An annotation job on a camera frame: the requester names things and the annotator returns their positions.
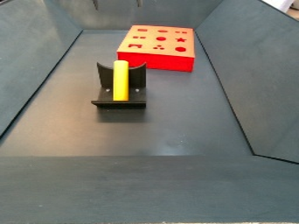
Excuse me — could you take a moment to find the red shape sorter block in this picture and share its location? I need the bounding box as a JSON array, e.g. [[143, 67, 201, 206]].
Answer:
[[116, 25, 195, 72]]

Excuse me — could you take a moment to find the black curved fixture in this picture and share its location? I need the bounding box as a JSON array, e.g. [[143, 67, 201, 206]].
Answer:
[[91, 63, 145, 109]]

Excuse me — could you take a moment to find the yellow oval cylinder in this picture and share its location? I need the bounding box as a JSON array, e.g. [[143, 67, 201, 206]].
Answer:
[[113, 60, 128, 101]]

